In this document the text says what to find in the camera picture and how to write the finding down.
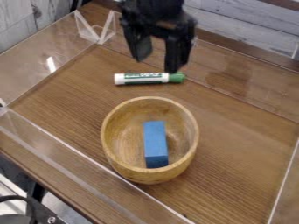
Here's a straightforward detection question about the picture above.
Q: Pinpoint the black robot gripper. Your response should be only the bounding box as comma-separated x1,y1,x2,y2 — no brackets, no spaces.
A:
118,0,196,74

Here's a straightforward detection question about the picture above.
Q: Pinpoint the green and white marker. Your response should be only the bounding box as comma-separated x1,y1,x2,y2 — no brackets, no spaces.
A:
113,73,185,85

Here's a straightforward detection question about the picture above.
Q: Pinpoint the brown wooden bowl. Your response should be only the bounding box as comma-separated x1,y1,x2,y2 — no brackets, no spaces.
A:
99,96,200,185

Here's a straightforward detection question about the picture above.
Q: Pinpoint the blue rectangular block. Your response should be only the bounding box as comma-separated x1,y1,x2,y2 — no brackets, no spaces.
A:
142,121,168,168

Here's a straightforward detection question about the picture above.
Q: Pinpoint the clear acrylic tray wall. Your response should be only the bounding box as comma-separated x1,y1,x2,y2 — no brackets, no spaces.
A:
0,5,299,224

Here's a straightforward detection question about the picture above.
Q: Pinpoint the black metal table frame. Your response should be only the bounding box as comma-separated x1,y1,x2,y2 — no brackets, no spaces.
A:
25,182,67,224

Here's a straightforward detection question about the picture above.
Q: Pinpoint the black cable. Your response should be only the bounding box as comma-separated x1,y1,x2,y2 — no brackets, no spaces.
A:
0,195,41,224

